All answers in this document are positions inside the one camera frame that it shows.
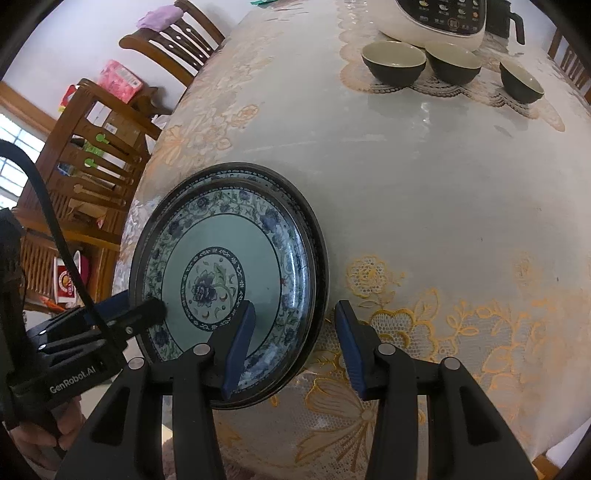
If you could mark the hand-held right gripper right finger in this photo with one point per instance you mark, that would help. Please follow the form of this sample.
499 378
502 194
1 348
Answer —
351 355

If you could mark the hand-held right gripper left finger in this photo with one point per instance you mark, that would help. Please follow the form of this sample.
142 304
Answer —
238 350

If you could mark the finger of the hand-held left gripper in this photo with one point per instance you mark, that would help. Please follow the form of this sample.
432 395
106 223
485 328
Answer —
115 304
147 313

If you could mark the medium blue floral plate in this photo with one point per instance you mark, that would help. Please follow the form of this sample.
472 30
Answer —
313 277

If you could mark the small blue floral plate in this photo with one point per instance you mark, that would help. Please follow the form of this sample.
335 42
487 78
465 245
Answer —
221 258

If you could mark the large blue floral plate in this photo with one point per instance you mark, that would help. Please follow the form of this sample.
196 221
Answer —
323 258

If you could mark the dark ceramic bowl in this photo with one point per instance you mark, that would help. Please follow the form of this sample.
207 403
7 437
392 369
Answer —
521 83
455 62
392 62

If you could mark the person's left hand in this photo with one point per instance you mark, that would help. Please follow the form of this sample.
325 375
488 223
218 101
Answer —
69 424

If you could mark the orange print white bag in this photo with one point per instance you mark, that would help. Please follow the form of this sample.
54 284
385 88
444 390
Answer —
69 277

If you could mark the window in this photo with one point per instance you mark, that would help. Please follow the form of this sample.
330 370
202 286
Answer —
16 161

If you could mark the cardboard box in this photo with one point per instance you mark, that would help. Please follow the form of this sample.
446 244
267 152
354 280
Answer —
117 122

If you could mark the colourful snack packages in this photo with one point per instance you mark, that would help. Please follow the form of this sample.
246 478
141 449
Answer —
67 99

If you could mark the pink package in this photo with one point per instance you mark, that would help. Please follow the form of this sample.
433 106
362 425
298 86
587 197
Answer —
121 81

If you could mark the wooden chair with purple cloth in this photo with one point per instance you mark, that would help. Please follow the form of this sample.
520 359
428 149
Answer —
184 46

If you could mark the purple cloth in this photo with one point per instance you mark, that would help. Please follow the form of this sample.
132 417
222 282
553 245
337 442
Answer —
161 17

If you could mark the white electric kettle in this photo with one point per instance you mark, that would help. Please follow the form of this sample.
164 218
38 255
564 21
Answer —
434 23

